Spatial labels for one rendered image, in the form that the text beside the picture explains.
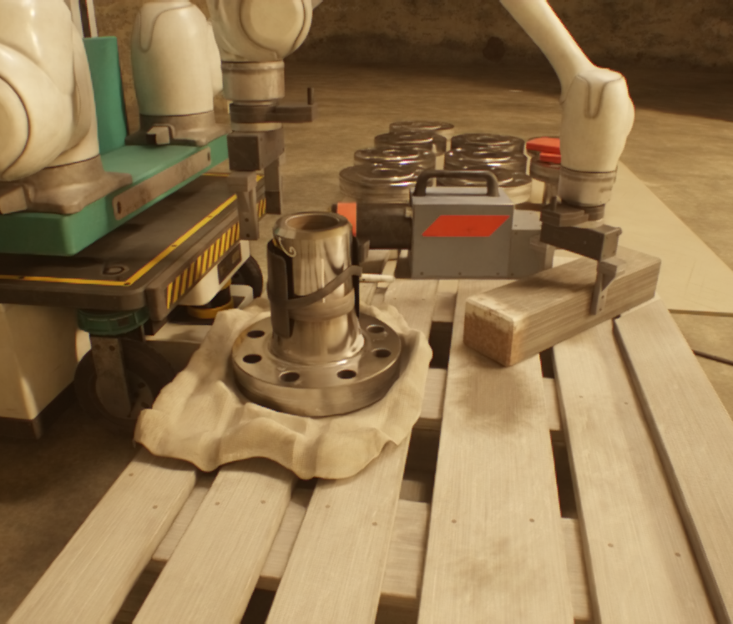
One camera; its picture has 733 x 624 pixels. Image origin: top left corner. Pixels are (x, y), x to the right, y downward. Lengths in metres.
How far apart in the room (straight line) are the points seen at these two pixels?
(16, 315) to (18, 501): 0.28
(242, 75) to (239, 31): 0.20
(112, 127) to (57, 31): 0.61
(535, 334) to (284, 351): 0.41
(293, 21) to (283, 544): 0.58
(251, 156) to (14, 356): 0.47
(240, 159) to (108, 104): 0.48
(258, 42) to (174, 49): 0.62
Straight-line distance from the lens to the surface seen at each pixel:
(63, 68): 0.78
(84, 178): 0.99
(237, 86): 0.95
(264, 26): 0.75
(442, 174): 1.36
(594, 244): 1.13
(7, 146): 0.73
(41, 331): 1.12
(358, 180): 1.73
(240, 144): 0.94
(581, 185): 1.11
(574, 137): 1.09
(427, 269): 1.36
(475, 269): 1.37
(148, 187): 1.15
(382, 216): 1.34
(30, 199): 0.98
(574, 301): 1.13
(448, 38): 9.88
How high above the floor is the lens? 0.66
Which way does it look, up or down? 25 degrees down
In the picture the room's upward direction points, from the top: straight up
